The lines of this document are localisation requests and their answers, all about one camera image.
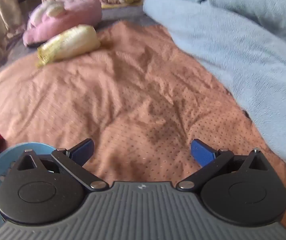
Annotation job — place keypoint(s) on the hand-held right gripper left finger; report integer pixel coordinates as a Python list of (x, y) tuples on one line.
[(83, 151)]

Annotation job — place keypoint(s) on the pink dotted bedspread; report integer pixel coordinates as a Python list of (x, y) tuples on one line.
[(133, 92)]

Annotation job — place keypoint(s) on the napa cabbage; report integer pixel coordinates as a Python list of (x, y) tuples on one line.
[(70, 45)]

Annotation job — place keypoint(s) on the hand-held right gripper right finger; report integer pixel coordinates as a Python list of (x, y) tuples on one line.
[(203, 152)]

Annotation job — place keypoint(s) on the pink plush pillow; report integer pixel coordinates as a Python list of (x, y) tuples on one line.
[(70, 7)]

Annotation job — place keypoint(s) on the blue flowered plate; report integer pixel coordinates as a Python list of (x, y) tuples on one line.
[(0, 160)]

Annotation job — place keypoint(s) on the light blue blanket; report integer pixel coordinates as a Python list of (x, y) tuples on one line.
[(233, 42)]

